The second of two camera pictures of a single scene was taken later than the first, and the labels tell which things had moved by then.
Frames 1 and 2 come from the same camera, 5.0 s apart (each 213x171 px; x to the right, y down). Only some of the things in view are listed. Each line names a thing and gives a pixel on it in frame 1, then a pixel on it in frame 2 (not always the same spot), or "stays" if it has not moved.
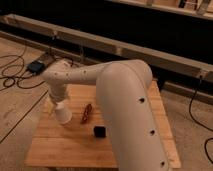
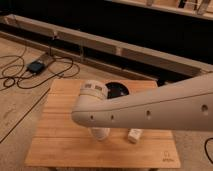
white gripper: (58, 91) → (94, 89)
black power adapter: (36, 67) stays
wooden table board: (82, 142) stays
